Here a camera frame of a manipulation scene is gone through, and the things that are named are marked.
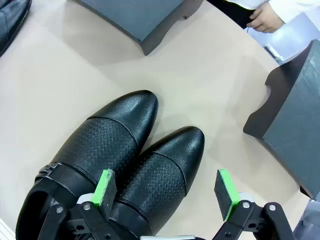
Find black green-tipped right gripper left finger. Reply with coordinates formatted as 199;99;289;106
38;169;121;240

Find person's left hand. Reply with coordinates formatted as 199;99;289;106
249;1;286;34

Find black loafer with metal bar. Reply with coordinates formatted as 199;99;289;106
0;0;33;57

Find black perforated leather shoe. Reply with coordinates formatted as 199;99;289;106
108;126;205;237

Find dark grey shoe stand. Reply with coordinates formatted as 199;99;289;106
243;39;320;201
74;0;204;56

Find person's left forearm white sleeve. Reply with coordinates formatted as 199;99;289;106
271;0;320;27

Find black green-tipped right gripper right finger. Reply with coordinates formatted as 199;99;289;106
214;169;295;240

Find person in white shirt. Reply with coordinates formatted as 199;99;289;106
207;0;320;66

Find black perforated shoe with buckle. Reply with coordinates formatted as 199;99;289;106
15;89;159;240

